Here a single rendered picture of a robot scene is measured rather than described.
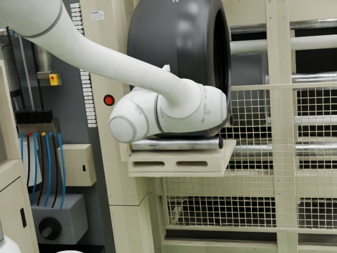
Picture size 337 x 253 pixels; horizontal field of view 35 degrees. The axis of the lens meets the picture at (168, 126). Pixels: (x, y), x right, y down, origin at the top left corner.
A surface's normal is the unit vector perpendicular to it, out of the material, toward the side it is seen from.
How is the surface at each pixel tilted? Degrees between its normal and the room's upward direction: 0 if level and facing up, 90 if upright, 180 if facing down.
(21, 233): 90
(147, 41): 63
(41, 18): 127
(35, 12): 121
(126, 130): 95
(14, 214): 90
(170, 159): 90
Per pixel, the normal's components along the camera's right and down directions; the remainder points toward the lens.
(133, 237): -0.25, 0.29
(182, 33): -0.27, -0.22
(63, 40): 0.69, 0.64
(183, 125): -0.11, 0.87
